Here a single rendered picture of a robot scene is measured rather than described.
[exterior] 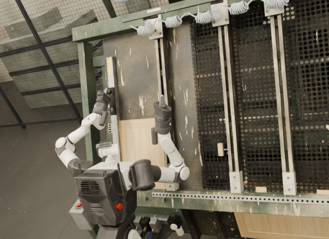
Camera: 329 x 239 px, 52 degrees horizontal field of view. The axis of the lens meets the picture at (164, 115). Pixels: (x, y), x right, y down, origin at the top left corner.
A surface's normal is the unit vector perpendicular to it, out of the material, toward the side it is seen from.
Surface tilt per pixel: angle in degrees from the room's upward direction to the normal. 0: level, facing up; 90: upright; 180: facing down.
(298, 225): 90
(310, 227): 90
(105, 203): 82
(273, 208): 58
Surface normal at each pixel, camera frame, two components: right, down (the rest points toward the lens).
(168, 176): 0.72, 0.12
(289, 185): -0.46, 0.04
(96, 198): -0.38, 0.45
